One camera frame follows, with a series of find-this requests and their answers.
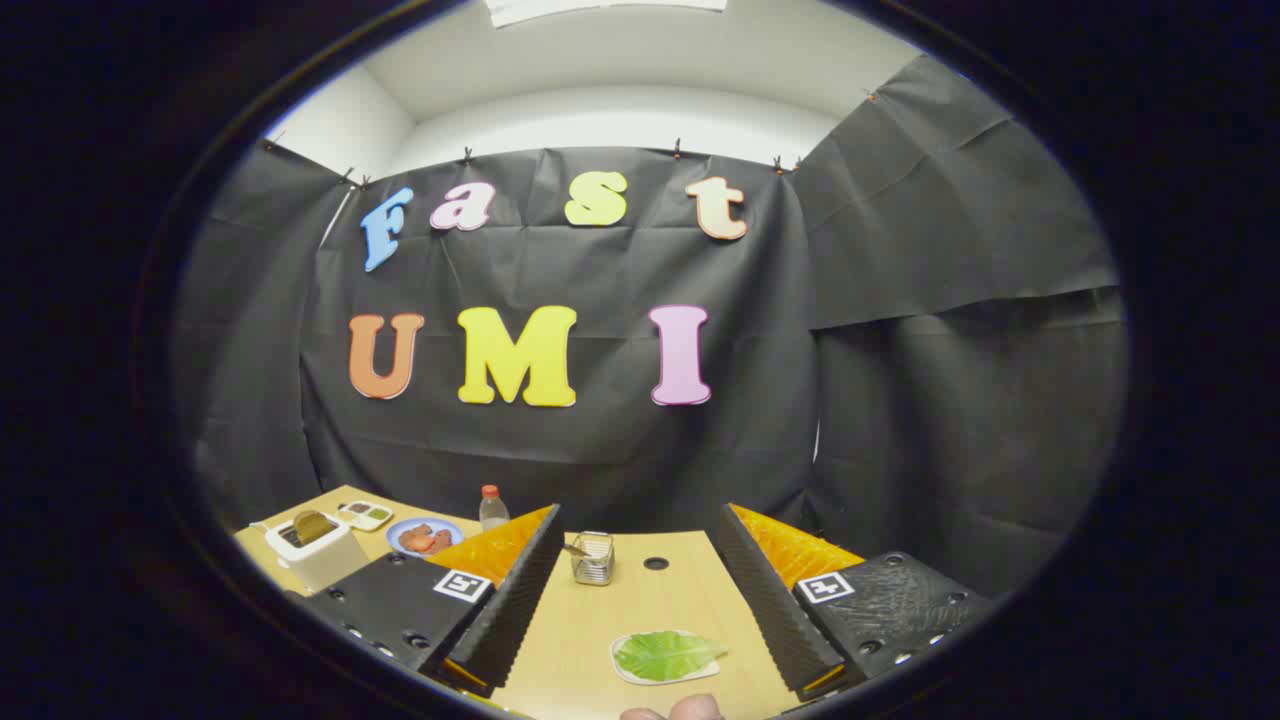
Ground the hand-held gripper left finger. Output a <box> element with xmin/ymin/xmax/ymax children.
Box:
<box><xmin>298</xmin><ymin>503</ymin><xmax>563</xmax><ymax>699</ymax></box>

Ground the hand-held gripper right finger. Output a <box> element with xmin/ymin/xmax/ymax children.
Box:
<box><xmin>718</xmin><ymin>503</ymin><xmax>991</xmax><ymax>699</ymax></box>

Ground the green lettuce leaf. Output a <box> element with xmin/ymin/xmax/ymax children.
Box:
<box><xmin>614</xmin><ymin>631</ymin><xmax>728</xmax><ymax>683</ymax></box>

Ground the small white plate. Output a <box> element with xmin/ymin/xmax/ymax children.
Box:
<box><xmin>610</xmin><ymin>630</ymin><xmax>728</xmax><ymax>687</ymax></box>

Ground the blue plate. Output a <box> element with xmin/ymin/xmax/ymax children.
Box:
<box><xmin>386</xmin><ymin>517</ymin><xmax>465</xmax><ymax>558</ymax></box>

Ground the white divided condiment tray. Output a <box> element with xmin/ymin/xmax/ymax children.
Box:
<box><xmin>336</xmin><ymin>500</ymin><xmax>395</xmax><ymax>532</ymax></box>

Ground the white toaster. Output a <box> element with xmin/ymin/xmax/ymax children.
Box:
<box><xmin>263</xmin><ymin>512</ymin><xmax>371</xmax><ymax>593</ymax></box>

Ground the ceiling light panel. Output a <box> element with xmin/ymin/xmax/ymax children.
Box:
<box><xmin>485</xmin><ymin>0</ymin><xmax>728</xmax><ymax>28</ymax></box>

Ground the wire mesh utensil holder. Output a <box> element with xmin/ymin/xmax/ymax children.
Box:
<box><xmin>570</xmin><ymin>531</ymin><xmax>616</xmax><ymax>586</ymax></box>

